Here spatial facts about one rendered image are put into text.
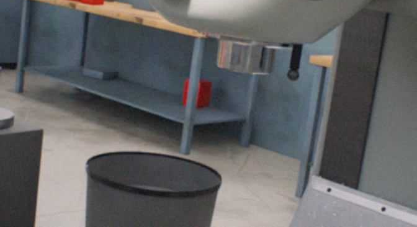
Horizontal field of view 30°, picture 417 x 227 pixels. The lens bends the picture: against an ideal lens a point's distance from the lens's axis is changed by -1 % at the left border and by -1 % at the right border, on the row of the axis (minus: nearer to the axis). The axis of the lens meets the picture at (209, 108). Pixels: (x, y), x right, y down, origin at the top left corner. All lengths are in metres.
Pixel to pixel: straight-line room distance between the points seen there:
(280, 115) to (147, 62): 1.51
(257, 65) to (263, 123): 5.40
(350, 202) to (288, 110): 4.86
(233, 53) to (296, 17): 0.08
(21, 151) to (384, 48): 0.47
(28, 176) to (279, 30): 0.53
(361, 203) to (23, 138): 0.43
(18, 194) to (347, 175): 0.42
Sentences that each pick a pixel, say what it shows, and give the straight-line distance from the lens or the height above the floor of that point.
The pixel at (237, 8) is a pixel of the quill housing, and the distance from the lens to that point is 0.55.
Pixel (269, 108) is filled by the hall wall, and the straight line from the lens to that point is 5.99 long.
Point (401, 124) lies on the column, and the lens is 1.00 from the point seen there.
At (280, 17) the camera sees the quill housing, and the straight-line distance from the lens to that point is 0.56.
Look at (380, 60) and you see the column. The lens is 1.01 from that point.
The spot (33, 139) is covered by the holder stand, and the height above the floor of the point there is 1.11.
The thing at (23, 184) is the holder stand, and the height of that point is 1.06.
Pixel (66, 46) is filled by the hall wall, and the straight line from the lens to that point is 7.79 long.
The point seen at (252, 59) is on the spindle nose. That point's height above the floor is 1.29.
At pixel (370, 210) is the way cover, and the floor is 1.08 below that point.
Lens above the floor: 1.37
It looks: 11 degrees down
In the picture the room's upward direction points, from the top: 8 degrees clockwise
